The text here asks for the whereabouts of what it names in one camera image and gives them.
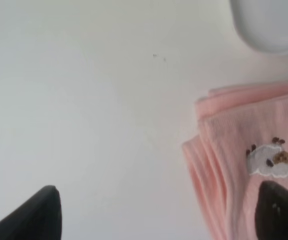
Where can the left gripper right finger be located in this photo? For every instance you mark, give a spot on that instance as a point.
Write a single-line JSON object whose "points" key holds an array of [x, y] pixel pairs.
{"points": [[272, 212]]}

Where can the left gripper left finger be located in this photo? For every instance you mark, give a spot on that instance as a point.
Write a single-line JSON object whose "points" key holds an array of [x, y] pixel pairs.
{"points": [[40, 217]]}

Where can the pink towel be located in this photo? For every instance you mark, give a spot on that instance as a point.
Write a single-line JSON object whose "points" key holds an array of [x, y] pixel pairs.
{"points": [[242, 142]]}

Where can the white rectangular plastic tray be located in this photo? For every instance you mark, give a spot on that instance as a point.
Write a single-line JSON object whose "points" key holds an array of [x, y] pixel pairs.
{"points": [[262, 24]]}

